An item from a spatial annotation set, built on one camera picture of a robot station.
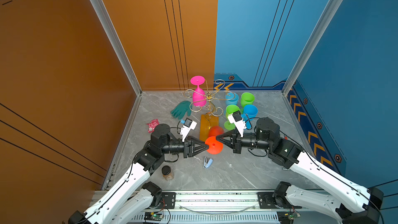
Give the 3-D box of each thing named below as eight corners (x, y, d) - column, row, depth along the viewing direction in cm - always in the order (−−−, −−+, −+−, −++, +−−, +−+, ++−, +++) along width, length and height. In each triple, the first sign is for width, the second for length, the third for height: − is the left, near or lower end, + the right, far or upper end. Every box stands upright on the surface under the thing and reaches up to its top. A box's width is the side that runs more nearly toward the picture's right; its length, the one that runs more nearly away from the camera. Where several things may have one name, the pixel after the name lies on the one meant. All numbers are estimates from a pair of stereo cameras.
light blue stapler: (202, 167, 85) (202, 166, 83) (205, 158, 88) (205, 156, 87) (210, 169, 84) (210, 168, 82) (212, 160, 88) (213, 158, 86)
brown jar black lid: (165, 180, 82) (161, 174, 73) (166, 172, 84) (162, 165, 76) (172, 180, 82) (169, 174, 73) (173, 172, 84) (170, 165, 76)
